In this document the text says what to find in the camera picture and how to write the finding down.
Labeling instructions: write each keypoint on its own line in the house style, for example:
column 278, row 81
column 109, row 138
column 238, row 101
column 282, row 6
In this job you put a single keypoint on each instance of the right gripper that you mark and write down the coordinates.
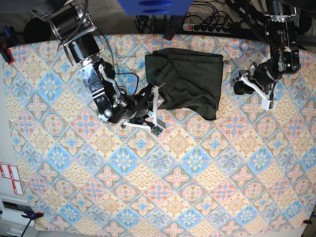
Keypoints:
column 138, row 105

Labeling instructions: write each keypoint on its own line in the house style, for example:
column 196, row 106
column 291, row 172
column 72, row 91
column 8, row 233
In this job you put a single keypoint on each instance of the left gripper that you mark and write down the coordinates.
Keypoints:
column 264, row 76

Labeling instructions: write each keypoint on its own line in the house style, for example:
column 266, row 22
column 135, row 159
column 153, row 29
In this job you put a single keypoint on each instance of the dark green long-sleeve shirt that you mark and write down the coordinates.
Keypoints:
column 187, row 79

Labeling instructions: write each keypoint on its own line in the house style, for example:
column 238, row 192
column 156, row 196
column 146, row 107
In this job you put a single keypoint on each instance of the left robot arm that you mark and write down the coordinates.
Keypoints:
column 280, row 35

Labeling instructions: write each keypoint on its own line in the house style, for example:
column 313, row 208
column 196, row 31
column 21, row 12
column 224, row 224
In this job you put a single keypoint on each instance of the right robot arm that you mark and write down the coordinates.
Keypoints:
column 73, row 27

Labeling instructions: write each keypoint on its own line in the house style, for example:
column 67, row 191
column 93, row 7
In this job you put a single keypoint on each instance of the colourful patterned tablecloth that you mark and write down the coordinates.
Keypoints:
column 248, row 172

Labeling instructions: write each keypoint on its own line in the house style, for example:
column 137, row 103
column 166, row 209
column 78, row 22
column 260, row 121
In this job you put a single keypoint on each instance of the white power strip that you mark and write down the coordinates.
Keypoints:
column 204, row 28

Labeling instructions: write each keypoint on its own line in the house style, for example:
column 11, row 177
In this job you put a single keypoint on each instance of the black remote control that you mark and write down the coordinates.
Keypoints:
column 173, row 26

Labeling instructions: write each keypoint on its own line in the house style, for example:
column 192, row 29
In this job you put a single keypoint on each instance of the blue plastic box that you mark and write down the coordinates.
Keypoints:
column 155, row 7

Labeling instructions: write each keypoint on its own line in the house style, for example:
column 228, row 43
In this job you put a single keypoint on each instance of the black round stand base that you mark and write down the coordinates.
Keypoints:
column 37, row 30

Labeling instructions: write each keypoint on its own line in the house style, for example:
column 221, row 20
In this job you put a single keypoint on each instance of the red white labels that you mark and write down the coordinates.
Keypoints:
column 9, row 175

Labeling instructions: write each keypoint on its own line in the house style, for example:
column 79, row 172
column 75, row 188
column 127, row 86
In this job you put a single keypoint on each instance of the orange clamp bottom right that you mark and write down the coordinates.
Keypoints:
column 307, row 222

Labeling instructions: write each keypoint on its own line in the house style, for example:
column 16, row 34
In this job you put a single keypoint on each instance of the blue clamp top left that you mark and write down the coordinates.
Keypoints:
column 4, row 47

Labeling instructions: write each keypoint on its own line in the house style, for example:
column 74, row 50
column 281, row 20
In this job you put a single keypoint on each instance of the blue clamp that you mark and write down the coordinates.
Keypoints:
column 4, row 47
column 31, row 216

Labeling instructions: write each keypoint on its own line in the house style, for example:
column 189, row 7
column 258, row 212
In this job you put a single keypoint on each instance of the blue clamp bottom left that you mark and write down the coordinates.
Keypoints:
column 31, row 216

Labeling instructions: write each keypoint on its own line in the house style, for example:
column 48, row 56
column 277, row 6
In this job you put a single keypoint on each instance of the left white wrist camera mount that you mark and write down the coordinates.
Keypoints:
column 267, row 96

